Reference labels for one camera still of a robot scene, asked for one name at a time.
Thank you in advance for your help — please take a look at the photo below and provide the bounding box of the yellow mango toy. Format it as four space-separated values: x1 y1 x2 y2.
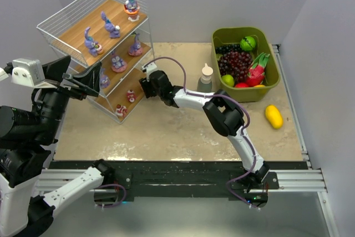
265 105 283 129

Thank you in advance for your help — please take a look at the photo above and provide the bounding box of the orange fruit toy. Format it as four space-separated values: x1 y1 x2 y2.
254 84 266 88

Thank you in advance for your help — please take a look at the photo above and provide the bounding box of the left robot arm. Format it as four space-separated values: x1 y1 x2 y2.
1 56 115 236

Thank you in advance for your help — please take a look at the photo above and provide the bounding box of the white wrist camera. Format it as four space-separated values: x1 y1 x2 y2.
1 58 58 89
141 63 158 80

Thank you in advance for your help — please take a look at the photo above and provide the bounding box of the white wire wooden shelf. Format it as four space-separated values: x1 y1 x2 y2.
37 0 154 124

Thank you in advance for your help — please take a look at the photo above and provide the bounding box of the pink dragon fruit toy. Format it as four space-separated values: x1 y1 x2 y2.
246 53 270 87

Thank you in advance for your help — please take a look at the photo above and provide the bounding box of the green round melon toy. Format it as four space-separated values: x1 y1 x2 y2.
240 36 256 52

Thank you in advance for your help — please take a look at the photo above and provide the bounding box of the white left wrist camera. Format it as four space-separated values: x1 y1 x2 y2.
1 58 58 89

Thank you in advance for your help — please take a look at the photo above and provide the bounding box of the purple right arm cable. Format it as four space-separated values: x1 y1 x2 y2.
144 56 257 210

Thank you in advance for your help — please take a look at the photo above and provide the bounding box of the dark red grape bunch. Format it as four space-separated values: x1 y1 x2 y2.
217 52 253 83

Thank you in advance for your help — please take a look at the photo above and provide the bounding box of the dark blue grape bunch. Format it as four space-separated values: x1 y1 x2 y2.
215 44 242 54

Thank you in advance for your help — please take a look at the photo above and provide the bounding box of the spray bottle white cap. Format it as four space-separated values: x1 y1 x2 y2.
197 63 214 93

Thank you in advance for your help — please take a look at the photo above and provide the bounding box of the pink bear cake slice toy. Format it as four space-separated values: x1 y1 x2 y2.
115 104 128 118

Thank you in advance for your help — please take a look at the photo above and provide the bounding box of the red apple toy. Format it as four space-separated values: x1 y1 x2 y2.
234 83 249 88

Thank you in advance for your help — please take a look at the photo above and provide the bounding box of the green plastic fruit bin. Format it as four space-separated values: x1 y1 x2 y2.
211 27 281 102

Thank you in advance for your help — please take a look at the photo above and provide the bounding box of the purple bunny pink donut toy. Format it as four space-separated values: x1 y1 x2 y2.
128 33 143 57

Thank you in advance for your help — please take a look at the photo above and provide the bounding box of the small purple bunny strawberry toy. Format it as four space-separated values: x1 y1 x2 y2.
99 68 110 89

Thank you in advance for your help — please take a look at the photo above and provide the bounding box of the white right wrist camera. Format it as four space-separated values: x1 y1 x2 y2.
141 63 158 80

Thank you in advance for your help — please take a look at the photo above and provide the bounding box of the pink bear strawberry toy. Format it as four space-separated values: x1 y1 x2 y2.
126 90 136 103

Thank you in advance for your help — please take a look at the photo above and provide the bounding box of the green apple toy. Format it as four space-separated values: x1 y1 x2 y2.
221 74 235 87

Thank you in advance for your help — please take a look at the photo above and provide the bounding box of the purple bunny with tube toy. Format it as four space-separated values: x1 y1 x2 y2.
100 11 120 38

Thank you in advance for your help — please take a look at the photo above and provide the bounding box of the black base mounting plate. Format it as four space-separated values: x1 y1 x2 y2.
48 160 313 203

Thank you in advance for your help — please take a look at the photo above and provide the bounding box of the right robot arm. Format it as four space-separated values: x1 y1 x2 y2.
139 70 270 184

